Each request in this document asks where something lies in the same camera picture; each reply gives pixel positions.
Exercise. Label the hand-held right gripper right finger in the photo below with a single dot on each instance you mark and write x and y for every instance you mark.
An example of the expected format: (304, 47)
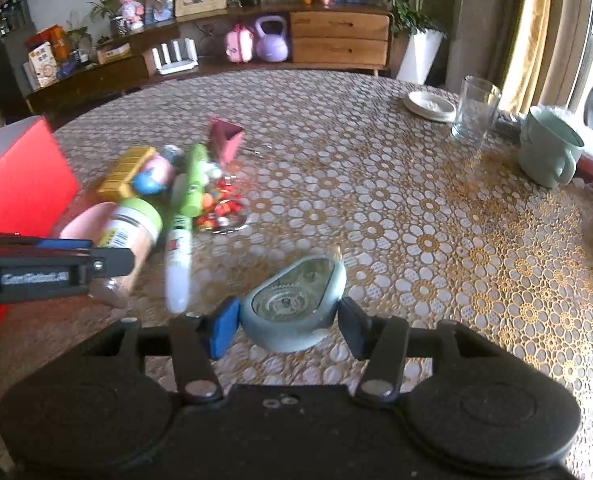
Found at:
(352, 331)

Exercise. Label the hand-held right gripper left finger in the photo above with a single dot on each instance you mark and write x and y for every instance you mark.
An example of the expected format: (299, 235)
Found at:
(222, 327)

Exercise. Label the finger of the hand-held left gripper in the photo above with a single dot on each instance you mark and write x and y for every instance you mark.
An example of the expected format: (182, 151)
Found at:
(51, 265)
(66, 244)

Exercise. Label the clear jar with green lid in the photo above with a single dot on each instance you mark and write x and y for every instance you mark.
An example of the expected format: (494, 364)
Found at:
(134, 225)

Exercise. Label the red cardboard box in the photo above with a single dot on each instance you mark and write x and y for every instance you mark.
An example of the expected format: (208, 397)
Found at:
(21, 180)

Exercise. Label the yellow small box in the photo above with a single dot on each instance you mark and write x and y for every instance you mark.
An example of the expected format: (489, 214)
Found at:
(121, 172)

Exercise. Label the white glue pen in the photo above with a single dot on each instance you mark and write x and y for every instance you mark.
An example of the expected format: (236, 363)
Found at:
(178, 260)

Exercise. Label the blue pink small bottle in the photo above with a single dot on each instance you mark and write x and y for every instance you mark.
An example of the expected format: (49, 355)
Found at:
(152, 175)

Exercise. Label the green tube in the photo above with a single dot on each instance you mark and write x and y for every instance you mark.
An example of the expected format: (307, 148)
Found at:
(192, 180)

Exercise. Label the white cereal box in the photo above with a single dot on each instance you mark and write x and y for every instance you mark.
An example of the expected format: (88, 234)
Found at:
(42, 65)

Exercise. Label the dark red small pouch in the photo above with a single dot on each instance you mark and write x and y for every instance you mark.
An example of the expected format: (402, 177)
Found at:
(225, 140)

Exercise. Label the small open cardboard box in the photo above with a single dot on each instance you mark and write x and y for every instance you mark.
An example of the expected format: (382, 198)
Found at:
(114, 53)

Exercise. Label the orange box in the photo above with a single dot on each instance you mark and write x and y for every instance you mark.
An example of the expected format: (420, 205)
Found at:
(51, 40)

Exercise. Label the white router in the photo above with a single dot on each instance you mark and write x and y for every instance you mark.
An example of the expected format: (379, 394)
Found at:
(174, 57)

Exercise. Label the small plant in metal pot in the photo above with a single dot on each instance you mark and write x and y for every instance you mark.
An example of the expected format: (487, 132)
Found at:
(111, 15)

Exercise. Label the white plate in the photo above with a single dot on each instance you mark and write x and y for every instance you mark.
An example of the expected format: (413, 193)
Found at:
(429, 105)

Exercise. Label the pink doll figure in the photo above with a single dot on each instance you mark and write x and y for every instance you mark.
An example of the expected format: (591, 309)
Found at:
(130, 5)

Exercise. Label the clear drinking glass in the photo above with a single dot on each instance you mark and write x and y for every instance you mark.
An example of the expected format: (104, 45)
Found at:
(474, 110)

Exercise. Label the pink toy backpack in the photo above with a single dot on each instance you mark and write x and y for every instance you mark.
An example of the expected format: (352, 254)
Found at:
(239, 45)

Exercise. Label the pale green mug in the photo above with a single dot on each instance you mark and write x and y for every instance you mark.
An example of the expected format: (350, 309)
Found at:
(546, 152)

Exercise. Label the white tall planter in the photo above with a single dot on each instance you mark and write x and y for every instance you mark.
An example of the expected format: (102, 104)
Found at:
(419, 57)

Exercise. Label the purple kettlebell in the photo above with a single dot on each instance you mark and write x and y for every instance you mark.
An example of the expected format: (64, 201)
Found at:
(271, 42)

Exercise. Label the wooden sideboard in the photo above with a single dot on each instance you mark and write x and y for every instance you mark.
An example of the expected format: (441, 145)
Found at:
(336, 37)

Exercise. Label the yellow curtain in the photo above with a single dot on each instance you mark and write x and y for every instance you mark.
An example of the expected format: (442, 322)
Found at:
(526, 35)

